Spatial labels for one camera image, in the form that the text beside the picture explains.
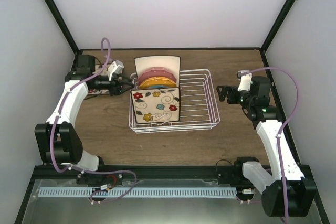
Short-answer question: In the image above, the floral square plate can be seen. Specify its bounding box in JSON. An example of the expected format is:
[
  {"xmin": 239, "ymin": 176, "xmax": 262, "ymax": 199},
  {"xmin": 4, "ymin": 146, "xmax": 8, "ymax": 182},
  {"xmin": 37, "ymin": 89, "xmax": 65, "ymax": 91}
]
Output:
[
  {"xmin": 88, "ymin": 64, "xmax": 110, "ymax": 92},
  {"xmin": 131, "ymin": 87, "xmax": 181, "ymax": 124}
]

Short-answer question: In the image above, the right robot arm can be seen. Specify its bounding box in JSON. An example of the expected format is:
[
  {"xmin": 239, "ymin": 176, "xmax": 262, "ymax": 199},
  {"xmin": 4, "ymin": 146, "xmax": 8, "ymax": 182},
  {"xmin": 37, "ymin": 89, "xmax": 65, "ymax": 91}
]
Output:
[{"xmin": 216, "ymin": 74, "xmax": 317, "ymax": 217}]

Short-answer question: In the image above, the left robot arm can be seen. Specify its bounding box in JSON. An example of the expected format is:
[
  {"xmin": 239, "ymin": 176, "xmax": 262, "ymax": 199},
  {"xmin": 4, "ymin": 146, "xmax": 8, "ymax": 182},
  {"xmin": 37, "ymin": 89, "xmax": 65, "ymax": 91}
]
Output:
[{"xmin": 34, "ymin": 55, "xmax": 134, "ymax": 184}]

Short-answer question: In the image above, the blue polka dot plate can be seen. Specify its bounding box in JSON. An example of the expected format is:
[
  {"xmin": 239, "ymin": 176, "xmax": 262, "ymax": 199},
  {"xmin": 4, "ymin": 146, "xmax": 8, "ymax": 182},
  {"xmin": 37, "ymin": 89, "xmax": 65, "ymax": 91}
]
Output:
[{"xmin": 149, "ymin": 84, "xmax": 169, "ymax": 89}]

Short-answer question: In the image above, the yellow polka dot plate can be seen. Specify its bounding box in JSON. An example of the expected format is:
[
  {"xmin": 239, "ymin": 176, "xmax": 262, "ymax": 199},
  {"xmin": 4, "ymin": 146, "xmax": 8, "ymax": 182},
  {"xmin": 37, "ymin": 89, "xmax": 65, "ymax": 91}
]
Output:
[{"xmin": 139, "ymin": 76, "xmax": 177, "ymax": 89}]

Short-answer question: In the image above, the pink polka dot plate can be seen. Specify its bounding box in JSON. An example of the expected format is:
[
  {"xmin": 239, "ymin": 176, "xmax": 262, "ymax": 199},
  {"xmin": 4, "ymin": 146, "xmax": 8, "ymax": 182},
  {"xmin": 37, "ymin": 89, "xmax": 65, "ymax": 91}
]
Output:
[{"xmin": 138, "ymin": 67, "xmax": 177, "ymax": 84}]

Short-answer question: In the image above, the cream square plate black rim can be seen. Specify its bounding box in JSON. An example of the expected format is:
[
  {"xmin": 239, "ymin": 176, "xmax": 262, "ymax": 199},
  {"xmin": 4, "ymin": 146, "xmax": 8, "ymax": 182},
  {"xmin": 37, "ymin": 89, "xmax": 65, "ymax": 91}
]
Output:
[{"xmin": 134, "ymin": 55, "xmax": 181, "ymax": 86}]

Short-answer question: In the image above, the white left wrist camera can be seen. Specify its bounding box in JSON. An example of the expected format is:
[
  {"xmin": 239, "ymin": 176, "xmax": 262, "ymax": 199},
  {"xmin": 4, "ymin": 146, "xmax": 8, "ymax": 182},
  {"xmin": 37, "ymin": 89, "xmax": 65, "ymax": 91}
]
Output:
[{"xmin": 107, "ymin": 60, "xmax": 124, "ymax": 81}]

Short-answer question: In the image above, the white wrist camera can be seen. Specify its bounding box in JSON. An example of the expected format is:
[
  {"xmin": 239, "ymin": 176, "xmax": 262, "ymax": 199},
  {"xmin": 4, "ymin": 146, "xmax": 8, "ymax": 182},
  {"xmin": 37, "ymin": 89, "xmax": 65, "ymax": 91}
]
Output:
[
  {"xmin": 107, "ymin": 60, "xmax": 124, "ymax": 81},
  {"xmin": 237, "ymin": 70, "xmax": 253, "ymax": 91}
]

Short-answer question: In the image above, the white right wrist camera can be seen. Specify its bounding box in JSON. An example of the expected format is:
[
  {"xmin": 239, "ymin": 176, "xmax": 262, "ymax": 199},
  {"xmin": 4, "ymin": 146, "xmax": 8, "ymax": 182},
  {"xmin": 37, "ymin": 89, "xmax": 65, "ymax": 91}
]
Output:
[{"xmin": 237, "ymin": 70, "xmax": 253, "ymax": 91}]

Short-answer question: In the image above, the white wire dish rack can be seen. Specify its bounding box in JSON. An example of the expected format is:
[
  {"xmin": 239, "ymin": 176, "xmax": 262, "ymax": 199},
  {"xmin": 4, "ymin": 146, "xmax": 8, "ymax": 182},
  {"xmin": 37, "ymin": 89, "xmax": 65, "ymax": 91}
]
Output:
[{"xmin": 129, "ymin": 69, "xmax": 221, "ymax": 134}]

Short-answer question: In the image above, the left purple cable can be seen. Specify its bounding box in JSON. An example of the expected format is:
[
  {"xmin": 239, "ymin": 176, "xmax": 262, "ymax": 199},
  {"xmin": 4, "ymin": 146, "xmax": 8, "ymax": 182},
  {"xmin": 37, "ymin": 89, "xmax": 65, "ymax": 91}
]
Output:
[{"xmin": 49, "ymin": 37, "xmax": 138, "ymax": 204}]

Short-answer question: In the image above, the purple cable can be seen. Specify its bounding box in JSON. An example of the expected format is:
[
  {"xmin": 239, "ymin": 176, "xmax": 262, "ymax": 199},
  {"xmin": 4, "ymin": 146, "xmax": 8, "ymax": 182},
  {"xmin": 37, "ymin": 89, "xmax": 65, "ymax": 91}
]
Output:
[
  {"xmin": 49, "ymin": 37, "xmax": 138, "ymax": 204},
  {"xmin": 241, "ymin": 66, "xmax": 300, "ymax": 223}
]

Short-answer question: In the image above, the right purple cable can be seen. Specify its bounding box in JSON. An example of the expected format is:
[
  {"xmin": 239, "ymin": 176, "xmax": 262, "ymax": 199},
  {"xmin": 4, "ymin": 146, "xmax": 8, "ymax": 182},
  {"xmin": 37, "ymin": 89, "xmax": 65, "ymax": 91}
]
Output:
[{"xmin": 241, "ymin": 66, "xmax": 300, "ymax": 223}]

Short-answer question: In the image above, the black aluminium frame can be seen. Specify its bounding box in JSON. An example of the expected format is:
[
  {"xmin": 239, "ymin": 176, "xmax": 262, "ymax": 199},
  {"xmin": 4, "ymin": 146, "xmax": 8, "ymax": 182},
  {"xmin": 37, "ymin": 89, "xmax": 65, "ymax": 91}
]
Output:
[{"xmin": 14, "ymin": 0, "xmax": 330, "ymax": 224}]

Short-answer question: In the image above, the black front mounting rail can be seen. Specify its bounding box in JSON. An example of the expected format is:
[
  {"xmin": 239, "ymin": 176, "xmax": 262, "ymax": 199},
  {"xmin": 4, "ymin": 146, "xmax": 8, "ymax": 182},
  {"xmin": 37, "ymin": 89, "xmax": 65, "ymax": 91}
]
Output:
[{"xmin": 30, "ymin": 164, "xmax": 250, "ymax": 186}]

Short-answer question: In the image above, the light blue slotted cable duct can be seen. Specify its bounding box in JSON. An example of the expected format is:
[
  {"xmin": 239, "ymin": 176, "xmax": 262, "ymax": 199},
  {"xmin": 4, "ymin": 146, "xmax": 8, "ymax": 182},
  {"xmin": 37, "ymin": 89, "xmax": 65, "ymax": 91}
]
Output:
[{"xmin": 38, "ymin": 187, "xmax": 237, "ymax": 199}]

